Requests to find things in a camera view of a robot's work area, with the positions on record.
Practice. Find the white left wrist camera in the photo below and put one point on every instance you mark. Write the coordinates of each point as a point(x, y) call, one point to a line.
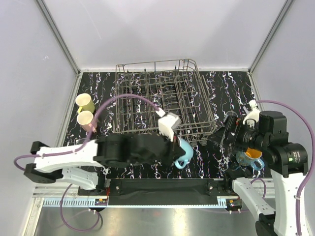
point(167, 124)

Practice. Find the pink ceramic mug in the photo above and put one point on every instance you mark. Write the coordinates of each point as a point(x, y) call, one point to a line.
point(87, 121)

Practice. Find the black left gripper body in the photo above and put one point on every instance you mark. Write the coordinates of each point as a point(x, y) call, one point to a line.
point(168, 154)

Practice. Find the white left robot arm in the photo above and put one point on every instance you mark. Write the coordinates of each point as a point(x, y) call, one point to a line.
point(63, 164)

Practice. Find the yellow ceramic mug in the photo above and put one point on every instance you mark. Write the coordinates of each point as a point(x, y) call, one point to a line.
point(85, 103)

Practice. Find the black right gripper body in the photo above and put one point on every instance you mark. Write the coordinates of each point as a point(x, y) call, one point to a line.
point(234, 124)

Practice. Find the clear glass cup right far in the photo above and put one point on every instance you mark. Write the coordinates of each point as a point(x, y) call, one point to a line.
point(228, 114)

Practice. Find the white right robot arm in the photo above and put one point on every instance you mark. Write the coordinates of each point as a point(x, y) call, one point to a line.
point(288, 164)

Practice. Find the grey wire dish rack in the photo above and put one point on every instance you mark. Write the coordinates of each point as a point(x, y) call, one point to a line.
point(175, 86)

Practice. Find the aluminium frame rail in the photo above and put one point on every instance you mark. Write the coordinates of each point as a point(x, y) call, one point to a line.
point(137, 199)

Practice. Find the light blue ceramic mug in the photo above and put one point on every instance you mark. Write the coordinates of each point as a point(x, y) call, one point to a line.
point(186, 154)

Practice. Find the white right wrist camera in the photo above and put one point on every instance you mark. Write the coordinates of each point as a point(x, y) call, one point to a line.
point(252, 118)

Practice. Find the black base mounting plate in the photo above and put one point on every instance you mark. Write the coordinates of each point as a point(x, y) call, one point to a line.
point(123, 186)

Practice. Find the blue floral mug orange inside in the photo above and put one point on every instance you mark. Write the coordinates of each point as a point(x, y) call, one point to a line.
point(252, 158)

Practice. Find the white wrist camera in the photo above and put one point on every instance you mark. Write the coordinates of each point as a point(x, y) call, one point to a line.
point(167, 124)
point(252, 118)

